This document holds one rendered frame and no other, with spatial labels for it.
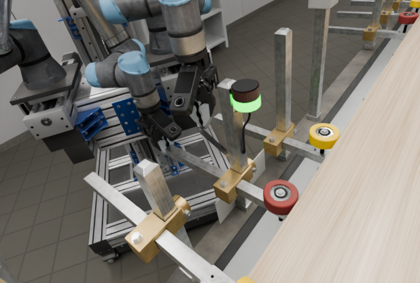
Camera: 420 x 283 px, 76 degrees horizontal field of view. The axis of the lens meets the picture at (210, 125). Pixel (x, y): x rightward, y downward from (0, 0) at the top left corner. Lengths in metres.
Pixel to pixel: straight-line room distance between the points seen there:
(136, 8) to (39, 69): 0.60
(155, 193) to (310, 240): 0.32
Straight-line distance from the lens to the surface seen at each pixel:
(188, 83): 0.59
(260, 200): 0.71
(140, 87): 0.77
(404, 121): 0.92
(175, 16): 0.56
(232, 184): 0.73
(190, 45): 0.58
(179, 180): 1.69
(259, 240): 0.93
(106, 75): 0.81
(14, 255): 2.21
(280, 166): 1.00
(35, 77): 1.18
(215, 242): 0.84
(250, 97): 0.55
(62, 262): 1.96
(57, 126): 1.12
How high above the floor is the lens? 1.43
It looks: 37 degrees down
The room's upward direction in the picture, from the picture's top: 12 degrees counter-clockwise
